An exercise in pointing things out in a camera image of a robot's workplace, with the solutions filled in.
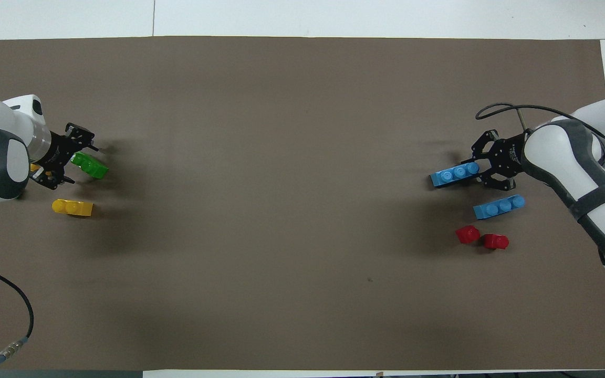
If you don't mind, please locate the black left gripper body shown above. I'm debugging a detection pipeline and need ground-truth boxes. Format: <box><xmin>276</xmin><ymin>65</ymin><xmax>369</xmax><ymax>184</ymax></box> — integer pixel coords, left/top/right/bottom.
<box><xmin>35</xmin><ymin>128</ymin><xmax>79</xmax><ymax>179</ymax></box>

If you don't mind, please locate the green two-stud toy brick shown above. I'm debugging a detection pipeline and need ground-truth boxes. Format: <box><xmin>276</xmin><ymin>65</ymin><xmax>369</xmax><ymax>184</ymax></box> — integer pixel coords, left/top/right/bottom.
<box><xmin>71</xmin><ymin>152</ymin><xmax>110</xmax><ymax>180</ymax></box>

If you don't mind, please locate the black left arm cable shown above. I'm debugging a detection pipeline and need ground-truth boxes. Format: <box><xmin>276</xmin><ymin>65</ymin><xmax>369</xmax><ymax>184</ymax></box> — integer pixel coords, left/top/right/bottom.
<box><xmin>0</xmin><ymin>260</ymin><xmax>35</xmax><ymax>377</ymax></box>

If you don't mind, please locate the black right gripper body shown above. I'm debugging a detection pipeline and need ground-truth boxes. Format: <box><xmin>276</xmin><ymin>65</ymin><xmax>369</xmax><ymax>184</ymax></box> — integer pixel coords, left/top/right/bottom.
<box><xmin>488</xmin><ymin>132</ymin><xmax>528</xmax><ymax>182</ymax></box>

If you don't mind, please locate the brown paper table mat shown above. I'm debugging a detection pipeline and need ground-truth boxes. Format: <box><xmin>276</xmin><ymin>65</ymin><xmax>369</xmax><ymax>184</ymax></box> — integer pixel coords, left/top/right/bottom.
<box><xmin>0</xmin><ymin>36</ymin><xmax>605</xmax><ymax>371</ymax></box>

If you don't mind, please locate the blue three-stud toy brick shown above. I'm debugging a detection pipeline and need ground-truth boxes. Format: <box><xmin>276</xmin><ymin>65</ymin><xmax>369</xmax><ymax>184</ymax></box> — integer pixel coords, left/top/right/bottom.
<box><xmin>429</xmin><ymin>161</ymin><xmax>481</xmax><ymax>188</ymax></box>
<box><xmin>473</xmin><ymin>194</ymin><xmax>526</xmax><ymax>221</ymax></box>

